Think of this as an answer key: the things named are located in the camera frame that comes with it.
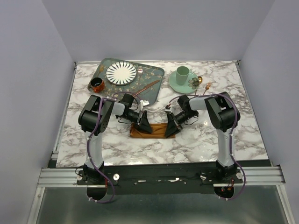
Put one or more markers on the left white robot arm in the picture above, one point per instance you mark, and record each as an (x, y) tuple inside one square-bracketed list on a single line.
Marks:
[(94, 119)]

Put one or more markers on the copper fork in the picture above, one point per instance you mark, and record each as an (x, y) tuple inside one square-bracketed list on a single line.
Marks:
[(207, 87)]

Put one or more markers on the teal floral serving tray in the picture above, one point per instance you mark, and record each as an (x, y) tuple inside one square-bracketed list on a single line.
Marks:
[(150, 74)]

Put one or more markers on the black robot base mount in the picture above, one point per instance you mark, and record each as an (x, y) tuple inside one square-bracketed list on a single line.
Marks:
[(176, 178)]

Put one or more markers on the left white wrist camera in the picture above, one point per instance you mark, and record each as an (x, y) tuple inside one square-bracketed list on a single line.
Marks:
[(144, 103)]

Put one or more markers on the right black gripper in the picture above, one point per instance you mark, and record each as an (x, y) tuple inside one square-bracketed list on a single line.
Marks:
[(172, 127)]

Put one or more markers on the white black striped plate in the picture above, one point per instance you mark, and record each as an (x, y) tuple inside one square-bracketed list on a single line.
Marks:
[(121, 73)]

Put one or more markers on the orange-brown cloth napkin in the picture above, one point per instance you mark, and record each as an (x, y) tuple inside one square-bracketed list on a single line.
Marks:
[(158, 132)]

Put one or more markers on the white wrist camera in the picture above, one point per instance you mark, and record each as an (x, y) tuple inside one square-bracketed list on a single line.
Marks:
[(144, 103), (168, 109)]

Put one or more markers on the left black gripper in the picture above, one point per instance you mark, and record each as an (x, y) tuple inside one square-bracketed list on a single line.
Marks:
[(144, 125)]

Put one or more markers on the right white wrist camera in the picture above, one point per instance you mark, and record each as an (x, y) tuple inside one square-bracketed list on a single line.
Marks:
[(168, 109)]

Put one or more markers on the gold spoon with flower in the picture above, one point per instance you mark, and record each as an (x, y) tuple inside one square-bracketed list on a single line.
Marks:
[(195, 82)]

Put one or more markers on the copper table knife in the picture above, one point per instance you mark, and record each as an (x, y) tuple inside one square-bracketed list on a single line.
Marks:
[(147, 86)]

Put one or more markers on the copper black mug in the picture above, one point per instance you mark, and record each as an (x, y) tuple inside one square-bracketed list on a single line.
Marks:
[(96, 85)]

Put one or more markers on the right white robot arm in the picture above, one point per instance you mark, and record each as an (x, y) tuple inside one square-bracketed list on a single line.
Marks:
[(224, 117)]

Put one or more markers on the mint green cup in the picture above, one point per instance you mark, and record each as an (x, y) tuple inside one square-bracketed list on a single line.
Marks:
[(182, 74)]

